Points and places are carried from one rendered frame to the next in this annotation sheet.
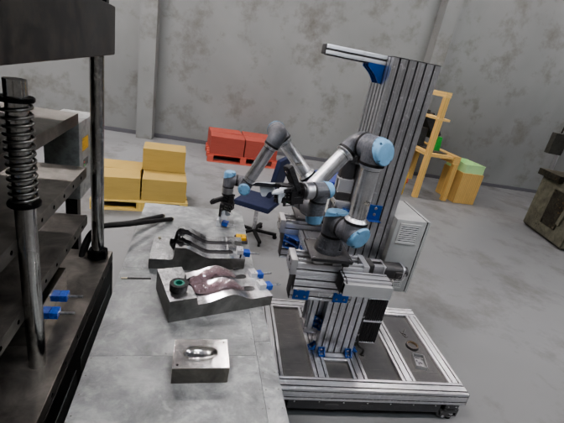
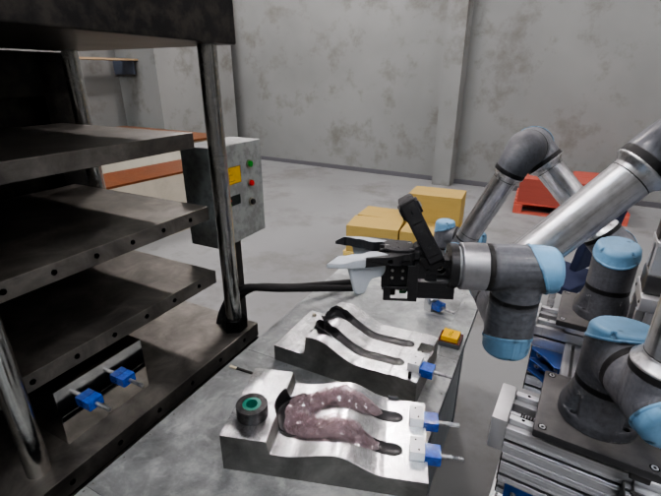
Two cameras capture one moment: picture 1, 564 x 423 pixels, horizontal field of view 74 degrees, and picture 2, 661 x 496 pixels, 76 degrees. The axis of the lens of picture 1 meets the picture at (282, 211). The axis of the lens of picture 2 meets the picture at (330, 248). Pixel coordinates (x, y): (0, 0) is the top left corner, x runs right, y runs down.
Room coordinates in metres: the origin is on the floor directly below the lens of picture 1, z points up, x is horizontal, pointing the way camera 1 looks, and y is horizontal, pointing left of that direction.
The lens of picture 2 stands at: (0.90, -0.33, 1.71)
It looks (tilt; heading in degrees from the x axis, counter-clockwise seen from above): 22 degrees down; 42
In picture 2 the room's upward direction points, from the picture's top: straight up
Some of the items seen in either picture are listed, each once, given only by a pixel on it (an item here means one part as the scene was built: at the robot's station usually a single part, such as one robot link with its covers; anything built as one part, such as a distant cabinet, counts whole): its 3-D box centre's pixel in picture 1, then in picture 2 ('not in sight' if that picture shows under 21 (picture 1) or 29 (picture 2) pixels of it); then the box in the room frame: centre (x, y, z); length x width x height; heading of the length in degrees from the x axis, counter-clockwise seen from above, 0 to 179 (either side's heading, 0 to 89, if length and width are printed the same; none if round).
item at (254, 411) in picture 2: (179, 285); (252, 408); (1.39, 0.38, 0.93); 0.08 x 0.08 x 0.04
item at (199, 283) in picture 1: (216, 279); (331, 411); (1.54, 0.25, 0.90); 0.26 x 0.18 x 0.08; 122
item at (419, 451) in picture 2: (268, 285); (436, 455); (1.64, -0.01, 0.85); 0.13 x 0.05 x 0.05; 122
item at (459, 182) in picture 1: (438, 143); not in sight; (7.68, -2.82, 0.96); 1.49 x 1.39 x 1.93; 11
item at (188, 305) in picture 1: (215, 287); (330, 425); (1.53, 0.25, 0.85); 0.50 x 0.26 x 0.11; 122
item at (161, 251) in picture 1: (198, 248); (356, 342); (1.86, 0.42, 0.87); 0.50 x 0.26 x 0.14; 105
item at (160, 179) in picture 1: (142, 174); (406, 226); (4.33, 1.77, 0.33); 1.19 x 0.91 x 0.67; 100
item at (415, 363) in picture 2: (248, 253); (430, 371); (1.87, 0.14, 0.89); 0.13 x 0.05 x 0.05; 105
